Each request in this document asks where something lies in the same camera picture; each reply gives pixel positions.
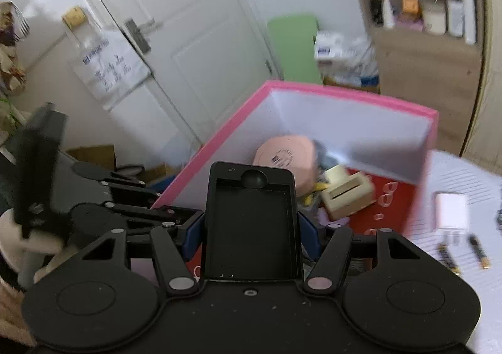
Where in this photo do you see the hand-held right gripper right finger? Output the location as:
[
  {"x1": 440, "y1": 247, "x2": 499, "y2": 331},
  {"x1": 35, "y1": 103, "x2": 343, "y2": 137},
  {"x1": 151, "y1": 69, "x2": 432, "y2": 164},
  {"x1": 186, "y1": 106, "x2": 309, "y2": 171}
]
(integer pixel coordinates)
[{"x1": 299, "y1": 216, "x2": 427, "y2": 294}]

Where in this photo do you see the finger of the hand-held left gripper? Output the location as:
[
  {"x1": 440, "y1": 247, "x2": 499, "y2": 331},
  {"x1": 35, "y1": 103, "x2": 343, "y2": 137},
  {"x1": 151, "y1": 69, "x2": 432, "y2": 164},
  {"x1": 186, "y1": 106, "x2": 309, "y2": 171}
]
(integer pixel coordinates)
[
  {"x1": 100, "y1": 177, "x2": 161, "y2": 198},
  {"x1": 104, "y1": 200, "x2": 205, "y2": 229}
]

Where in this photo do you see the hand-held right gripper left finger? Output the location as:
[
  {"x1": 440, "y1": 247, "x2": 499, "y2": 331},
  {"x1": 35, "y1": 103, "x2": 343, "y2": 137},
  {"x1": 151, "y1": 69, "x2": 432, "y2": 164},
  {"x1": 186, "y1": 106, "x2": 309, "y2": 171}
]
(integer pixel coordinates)
[{"x1": 83, "y1": 215, "x2": 205, "y2": 298}]

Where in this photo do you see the black plastic case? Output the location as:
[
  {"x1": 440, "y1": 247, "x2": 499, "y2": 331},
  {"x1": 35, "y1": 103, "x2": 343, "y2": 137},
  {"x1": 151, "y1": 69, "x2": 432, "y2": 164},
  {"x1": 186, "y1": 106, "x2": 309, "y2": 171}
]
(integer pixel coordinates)
[{"x1": 204, "y1": 161, "x2": 303, "y2": 281}]

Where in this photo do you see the pink cardboard box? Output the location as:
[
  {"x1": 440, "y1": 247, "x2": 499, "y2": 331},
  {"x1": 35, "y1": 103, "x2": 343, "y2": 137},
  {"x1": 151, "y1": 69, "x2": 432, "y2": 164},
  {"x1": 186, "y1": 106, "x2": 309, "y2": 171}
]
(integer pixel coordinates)
[{"x1": 151, "y1": 80, "x2": 439, "y2": 260}]

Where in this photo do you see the yellow plastic piece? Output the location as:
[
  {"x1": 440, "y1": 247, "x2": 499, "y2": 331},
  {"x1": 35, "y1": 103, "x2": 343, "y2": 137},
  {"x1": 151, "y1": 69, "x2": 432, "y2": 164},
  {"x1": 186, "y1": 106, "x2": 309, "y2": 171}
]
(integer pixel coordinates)
[{"x1": 304, "y1": 177, "x2": 328, "y2": 206}]

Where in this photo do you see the grey device with label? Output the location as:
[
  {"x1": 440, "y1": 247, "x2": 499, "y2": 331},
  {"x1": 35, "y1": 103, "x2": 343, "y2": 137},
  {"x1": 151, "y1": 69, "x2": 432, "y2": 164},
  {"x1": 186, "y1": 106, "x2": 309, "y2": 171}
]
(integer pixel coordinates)
[{"x1": 314, "y1": 140, "x2": 343, "y2": 175}]

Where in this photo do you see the pink round container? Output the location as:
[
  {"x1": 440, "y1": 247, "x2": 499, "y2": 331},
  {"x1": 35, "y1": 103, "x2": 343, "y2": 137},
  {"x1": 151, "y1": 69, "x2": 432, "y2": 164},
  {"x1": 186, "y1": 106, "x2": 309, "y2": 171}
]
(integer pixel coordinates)
[{"x1": 254, "y1": 135, "x2": 318, "y2": 198}]

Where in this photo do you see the white tote bag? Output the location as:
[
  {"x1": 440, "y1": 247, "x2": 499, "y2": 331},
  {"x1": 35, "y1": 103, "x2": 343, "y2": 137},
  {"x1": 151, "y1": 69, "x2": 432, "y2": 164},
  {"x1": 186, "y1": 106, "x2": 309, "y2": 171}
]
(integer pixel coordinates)
[{"x1": 63, "y1": 5, "x2": 152, "y2": 111}]

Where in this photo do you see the patterned hanging bag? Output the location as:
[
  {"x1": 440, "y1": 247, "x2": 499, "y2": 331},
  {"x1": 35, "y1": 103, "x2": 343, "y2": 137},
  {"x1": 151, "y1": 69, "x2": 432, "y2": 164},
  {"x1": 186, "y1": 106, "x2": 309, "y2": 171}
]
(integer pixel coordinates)
[{"x1": 0, "y1": 1, "x2": 30, "y2": 96}]

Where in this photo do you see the white charger plug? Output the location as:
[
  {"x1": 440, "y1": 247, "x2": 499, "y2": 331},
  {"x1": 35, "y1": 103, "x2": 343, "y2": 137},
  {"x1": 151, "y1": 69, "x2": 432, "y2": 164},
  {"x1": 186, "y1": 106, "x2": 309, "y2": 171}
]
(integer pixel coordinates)
[{"x1": 433, "y1": 192, "x2": 470, "y2": 247}]

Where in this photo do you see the line-patterned bed sheet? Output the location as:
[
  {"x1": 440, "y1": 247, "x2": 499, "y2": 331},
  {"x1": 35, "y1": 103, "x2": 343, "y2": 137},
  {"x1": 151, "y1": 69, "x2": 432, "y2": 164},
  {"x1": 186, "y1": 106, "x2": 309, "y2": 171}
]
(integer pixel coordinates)
[{"x1": 404, "y1": 150, "x2": 502, "y2": 354}]

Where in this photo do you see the brown cardboard box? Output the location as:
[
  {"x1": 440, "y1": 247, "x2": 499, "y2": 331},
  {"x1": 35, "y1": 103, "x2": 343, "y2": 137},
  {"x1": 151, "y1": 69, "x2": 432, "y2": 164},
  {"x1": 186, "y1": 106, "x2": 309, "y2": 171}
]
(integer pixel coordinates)
[{"x1": 323, "y1": 75, "x2": 381, "y2": 94}]

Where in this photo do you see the pack of tissue paper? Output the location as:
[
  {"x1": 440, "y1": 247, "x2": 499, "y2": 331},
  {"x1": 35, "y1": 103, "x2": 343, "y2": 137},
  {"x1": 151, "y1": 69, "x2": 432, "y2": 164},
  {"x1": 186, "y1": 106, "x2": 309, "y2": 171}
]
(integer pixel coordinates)
[{"x1": 314, "y1": 30, "x2": 379, "y2": 80}]

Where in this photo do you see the green board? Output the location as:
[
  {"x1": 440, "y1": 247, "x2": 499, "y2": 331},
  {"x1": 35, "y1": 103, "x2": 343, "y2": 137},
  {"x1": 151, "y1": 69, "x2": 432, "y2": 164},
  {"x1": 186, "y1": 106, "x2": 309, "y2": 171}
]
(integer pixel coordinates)
[{"x1": 267, "y1": 13, "x2": 324, "y2": 85}]

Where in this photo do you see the white door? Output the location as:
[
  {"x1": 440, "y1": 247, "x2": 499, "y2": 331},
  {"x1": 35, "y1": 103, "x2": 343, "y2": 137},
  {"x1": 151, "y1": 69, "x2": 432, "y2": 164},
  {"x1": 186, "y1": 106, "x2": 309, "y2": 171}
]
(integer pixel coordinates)
[{"x1": 59, "y1": 0, "x2": 283, "y2": 147}]

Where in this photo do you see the wooden shelf cabinet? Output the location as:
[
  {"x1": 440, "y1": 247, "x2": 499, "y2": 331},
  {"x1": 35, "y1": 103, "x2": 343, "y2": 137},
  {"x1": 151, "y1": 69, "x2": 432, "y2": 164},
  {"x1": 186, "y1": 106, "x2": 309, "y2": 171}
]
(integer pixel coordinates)
[{"x1": 343, "y1": 0, "x2": 485, "y2": 151}]

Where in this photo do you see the white tube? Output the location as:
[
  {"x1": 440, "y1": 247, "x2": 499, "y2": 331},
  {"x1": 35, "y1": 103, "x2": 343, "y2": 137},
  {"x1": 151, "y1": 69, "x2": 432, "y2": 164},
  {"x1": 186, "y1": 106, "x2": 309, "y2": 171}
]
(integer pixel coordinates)
[{"x1": 378, "y1": 0, "x2": 395, "y2": 29}]

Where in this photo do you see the white jar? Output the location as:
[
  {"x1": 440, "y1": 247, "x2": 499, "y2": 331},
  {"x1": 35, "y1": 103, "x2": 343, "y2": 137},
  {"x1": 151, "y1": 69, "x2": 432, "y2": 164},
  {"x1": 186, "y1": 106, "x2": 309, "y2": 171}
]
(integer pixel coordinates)
[{"x1": 421, "y1": 1, "x2": 448, "y2": 35}]

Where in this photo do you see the white spray can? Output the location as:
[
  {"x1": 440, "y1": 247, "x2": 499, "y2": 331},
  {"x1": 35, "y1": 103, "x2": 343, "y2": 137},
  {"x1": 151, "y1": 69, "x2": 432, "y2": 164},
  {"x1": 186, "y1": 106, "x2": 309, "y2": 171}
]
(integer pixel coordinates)
[{"x1": 447, "y1": 0, "x2": 465, "y2": 38}]

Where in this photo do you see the light wooden wardrobe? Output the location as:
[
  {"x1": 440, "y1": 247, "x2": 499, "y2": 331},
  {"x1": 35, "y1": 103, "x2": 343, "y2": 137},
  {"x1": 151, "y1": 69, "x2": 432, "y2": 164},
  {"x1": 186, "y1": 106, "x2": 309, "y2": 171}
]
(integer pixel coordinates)
[{"x1": 457, "y1": 0, "x2": 502, "y2": 174}]

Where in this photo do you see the tall white bottle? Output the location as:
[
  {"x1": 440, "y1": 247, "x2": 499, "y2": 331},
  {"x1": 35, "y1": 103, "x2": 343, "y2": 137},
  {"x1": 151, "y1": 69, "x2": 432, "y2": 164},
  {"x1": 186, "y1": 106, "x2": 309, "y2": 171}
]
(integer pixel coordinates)
[{"x1": 463, "y1": 0, "x2": 477, "y2": 45}]

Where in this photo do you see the cream 3D-printed frame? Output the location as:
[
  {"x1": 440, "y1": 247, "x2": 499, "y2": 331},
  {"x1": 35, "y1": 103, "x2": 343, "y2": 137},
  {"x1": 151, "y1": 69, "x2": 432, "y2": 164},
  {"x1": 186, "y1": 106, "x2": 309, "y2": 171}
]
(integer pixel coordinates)
[{"x1": 319, "y1": 166, "x2": 374, "y2": 221}]

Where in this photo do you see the metal door handle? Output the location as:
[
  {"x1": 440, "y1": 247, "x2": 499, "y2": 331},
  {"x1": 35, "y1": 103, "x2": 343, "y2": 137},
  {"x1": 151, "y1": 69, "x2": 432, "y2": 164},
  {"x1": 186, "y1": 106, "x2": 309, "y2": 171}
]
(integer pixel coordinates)
[{"x1": 123, "y1": 19, "x2": 163, "y2": 54}]

